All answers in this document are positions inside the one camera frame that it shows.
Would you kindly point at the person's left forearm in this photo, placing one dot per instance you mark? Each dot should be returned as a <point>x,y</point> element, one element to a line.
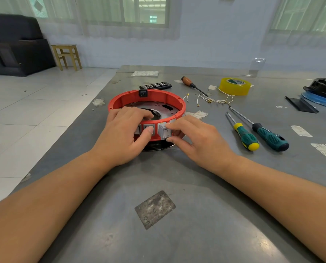
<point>37,213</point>

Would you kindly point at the black armchair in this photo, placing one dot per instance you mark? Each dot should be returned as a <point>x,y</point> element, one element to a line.
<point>23,54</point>

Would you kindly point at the narrow sheer curtain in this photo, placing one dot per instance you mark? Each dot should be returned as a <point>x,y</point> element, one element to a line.
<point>297,38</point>

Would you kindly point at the narrow window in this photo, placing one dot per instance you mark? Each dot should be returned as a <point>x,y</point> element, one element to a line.
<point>302,13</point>

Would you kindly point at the small white card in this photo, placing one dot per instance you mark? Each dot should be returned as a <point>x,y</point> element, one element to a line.
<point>212,87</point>

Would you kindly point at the white paper sheet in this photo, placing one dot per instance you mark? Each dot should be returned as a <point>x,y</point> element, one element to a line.
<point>145,73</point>

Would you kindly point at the dark green black screwdriver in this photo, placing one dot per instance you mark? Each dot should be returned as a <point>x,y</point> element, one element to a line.
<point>272,140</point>

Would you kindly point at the black flat plate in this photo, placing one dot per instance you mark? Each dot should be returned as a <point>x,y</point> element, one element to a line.
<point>301,104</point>

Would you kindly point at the clear acrylic stand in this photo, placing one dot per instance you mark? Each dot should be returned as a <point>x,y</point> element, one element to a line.
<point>254,71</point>

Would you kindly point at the black round housing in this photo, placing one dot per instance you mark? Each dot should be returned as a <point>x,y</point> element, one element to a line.
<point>323,88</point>

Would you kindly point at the person's left hand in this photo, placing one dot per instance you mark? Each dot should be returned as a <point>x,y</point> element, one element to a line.
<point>119,145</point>

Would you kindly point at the person's right hand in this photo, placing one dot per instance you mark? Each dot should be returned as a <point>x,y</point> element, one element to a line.
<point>206,145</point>

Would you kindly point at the yellow tape roll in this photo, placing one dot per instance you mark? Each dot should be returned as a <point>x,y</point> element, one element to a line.
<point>234,90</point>

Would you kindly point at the white torn tape patch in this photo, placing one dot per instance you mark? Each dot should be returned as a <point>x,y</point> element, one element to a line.
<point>199,115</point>

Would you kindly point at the wooden stool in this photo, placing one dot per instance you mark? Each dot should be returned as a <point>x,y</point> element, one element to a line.
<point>65,47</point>

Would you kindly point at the wide sheer curtain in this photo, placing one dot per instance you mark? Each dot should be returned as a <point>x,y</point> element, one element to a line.
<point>105,31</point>

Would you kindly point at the person's right forearm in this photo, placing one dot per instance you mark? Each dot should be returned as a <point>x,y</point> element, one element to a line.
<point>283,205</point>

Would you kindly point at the wide window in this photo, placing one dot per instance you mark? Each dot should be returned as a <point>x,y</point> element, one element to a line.
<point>146,10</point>

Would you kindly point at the black bit set case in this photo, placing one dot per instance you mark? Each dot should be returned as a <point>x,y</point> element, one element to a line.
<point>155,85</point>

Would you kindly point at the small black plug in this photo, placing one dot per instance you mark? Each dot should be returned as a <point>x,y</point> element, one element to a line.
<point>143,93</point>

